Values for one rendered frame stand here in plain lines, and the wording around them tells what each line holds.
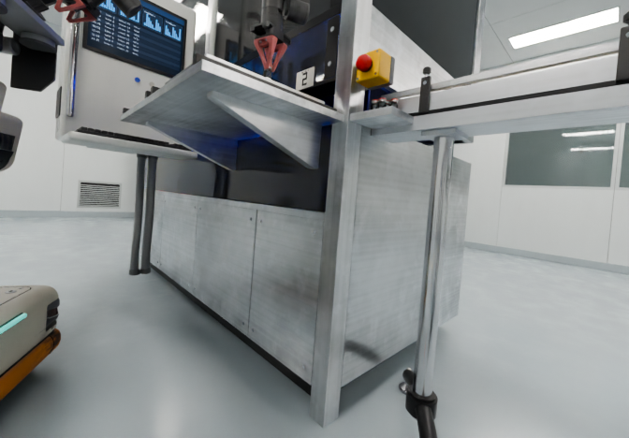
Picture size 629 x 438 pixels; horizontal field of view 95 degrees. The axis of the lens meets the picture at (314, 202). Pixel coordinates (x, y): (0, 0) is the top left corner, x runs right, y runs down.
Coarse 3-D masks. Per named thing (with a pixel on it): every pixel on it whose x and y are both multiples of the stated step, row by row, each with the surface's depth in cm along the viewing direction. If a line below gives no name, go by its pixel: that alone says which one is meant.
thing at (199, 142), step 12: (168, 132) 103; (180, 132) 106; (192, 132) 109; (192, 144) 109; (204, 144) 112; (216, 144) 116; (228, 144) 119; (204, 156) 115; (216, 156) 116; (228, 156) 120; (228, 168) 121
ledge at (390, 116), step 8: (360, 112) 76; (368, 112) 74; (376, 112) 72; (384, 112) 71; (392, 112) 70; (400, 112) 72; (352, 120) 78; (360, 120) 77; (368, 120) 77; (376, 120) 76; (384, 120) 75; (392, 120) 75; (400, 120) 74; (408, 120) 75; (376, 128) 85
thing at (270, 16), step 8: (264, 8) 76; (272, 8) 76; (264, 16) 76; (272, 16) 76; (280, 16) 77; (256, 24) 74; (264, 24) 73; (272, 24) 74; (280, 24) 77; (256, 32) 76; (264, 32) 77; (288, 40) 81
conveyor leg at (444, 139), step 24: (432, 168) 77; (432, 192) 76; (432, 216) 76; (432, 240) 76; (432, 264) 75; (432, 288) 75; (432, 312) 75; (432, 336) 76; (432, 360) 76; (432, 384) 77
